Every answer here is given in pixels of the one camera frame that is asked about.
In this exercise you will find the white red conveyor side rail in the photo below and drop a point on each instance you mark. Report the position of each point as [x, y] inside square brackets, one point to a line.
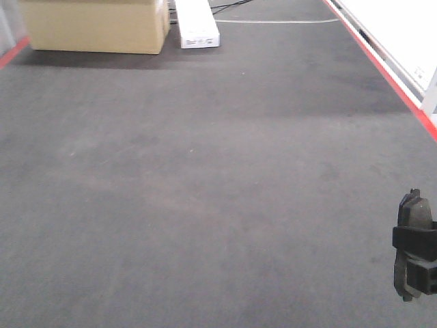
[399, 37]

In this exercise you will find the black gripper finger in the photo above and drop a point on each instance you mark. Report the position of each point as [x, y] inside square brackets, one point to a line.
[418, 242]
[421, 276]

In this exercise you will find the white long box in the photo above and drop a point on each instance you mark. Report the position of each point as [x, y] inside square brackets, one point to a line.
[197, 26]

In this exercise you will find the cardboard box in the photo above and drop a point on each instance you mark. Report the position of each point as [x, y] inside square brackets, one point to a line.
[132, 27]

